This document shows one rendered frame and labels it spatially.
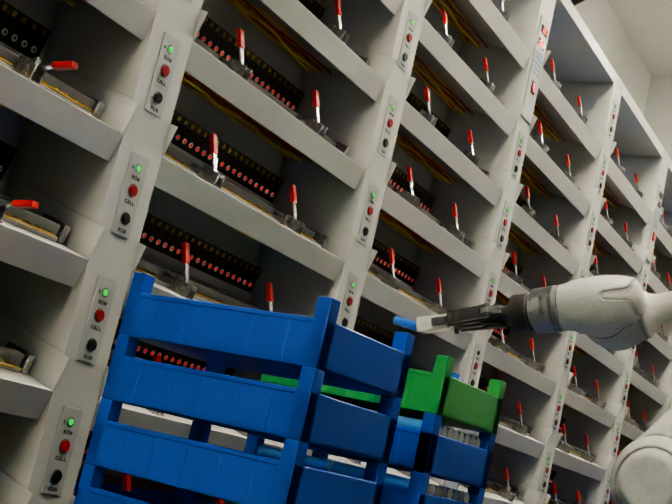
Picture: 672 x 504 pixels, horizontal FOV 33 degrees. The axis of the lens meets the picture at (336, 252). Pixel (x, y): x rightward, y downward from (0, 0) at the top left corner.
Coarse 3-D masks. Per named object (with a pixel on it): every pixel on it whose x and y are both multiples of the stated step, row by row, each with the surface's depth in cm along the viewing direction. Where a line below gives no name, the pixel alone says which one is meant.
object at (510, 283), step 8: (504, 256) 294; (512, 256) 310; (504, 264) 293; (512, 264) 345; (504, 272) 310; (512, 272) 308; (520, 272) 352; (504, 280) 297; (512, 280) 301; (520, 280) 308; (544, 280) 332; (504, 288) 299; (512, 288) 303; (520, 288) 307; (528, 288) 331; (496, 296) 335; (504, 296) 340
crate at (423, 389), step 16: (448, 368) 154; (288, 384) 166; (416, 384) 155; (432, 384) 154; (448, 384) 155; (464, 384) 159; (496, 384) 169; (352, 400) 165; (368, 400) 159; (416, 400) 155; (432, 400) 153; (448, 400) 155; (464, 400) 159; (480, 400) 163; (496, 400) 168; (416, 416) 168; (448, 416) 155; (464, 416) 159; (480, 416) 164; (496, 416) 168; (496, 432) 169
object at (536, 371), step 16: (496, 336) 343; (496, 352) 297; (512, 352) 325; (528, 352) 348; (496, 368) 334; (512, 368) 310; (528, 368) 319; (544, 368) 342; (560, 368) 342; (528, 384) 323; (544, 384) 333
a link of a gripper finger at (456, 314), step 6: (474, 306) 221; (480, 306) 220; (486, 306) 219; (450, 312) 224; (456, 312) 224; (462, 312) 223; (468, 312) 222; (474, 312) 221; (486, 312) 219; (456, 318) 223; (462, 318) 222; (468, 318) 222; (474, 318) 221; (480, 318) 221
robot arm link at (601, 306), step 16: (560, 288) 217; (576, 288) 214; (592, 288) 212; (608, 288) 211; (624, 288) 210; (640, 288) 213; (560, 304) 215; (576, 304) 213; (592, 304) 211; (608, 304) 210; (624, 304) 210; (640, 304) 211; (560, 320) 215; (576, 320) 213; (592, 320) 212; (608, 320) 211; (624, 320) 211; (592, 336) 222; (608, 336) 221
